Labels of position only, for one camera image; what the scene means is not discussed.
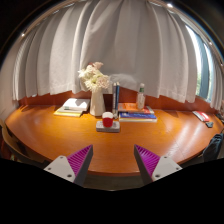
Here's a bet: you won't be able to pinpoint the white open book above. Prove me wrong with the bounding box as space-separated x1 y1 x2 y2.
63 98 90 111

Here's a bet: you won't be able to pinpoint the upright blue book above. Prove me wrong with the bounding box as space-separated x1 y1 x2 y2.
115 82 120 116

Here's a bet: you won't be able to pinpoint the wooden chair left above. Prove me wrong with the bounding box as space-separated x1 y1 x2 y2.
0 119 49 169

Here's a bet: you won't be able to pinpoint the clear plastic bottle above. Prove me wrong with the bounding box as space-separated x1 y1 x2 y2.
136 83 145 110

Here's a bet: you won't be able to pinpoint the dark chair right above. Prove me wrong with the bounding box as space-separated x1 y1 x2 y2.
202 133 224 162

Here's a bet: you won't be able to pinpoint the small dark object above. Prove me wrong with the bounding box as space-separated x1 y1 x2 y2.
205 122 214 128

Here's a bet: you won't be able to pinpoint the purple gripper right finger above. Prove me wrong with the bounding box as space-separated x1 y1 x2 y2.
134 145 181 185

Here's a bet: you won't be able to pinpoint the orange flat book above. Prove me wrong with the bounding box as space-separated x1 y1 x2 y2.
118 103 154 114

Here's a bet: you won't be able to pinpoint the blue flat book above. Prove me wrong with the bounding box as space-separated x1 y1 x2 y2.
119 112 157 122

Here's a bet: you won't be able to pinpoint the yellow flat book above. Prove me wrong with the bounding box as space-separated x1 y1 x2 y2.
54 108 82 117

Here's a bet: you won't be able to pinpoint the white ceramic vase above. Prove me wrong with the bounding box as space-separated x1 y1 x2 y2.
90 90 105 116

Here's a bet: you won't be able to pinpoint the white curtain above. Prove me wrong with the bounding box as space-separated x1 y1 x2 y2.
11 0 224 112

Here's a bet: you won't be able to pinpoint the upright grey book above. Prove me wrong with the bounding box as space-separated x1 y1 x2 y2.
112 83 117 114

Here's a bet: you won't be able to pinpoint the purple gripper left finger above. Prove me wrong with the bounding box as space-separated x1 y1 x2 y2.
45 145 93 186

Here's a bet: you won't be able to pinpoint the red and white charger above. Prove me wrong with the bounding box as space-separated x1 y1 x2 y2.
102 112 113 127

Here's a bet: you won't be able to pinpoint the white and pink flowers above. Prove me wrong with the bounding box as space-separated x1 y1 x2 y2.
79 62 110 92

